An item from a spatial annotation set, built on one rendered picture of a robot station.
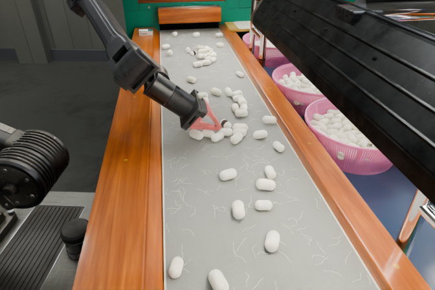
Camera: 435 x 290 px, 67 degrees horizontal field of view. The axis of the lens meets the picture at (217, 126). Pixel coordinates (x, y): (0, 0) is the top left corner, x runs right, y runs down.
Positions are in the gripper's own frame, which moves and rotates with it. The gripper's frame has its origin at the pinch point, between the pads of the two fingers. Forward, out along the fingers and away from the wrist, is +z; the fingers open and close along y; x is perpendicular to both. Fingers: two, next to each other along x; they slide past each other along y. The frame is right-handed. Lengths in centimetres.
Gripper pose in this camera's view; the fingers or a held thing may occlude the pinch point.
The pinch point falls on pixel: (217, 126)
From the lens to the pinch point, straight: 79.9
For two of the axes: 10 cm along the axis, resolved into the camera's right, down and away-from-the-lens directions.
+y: -1.6, -5.1, 8.5
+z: 7.5, 4.9, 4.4
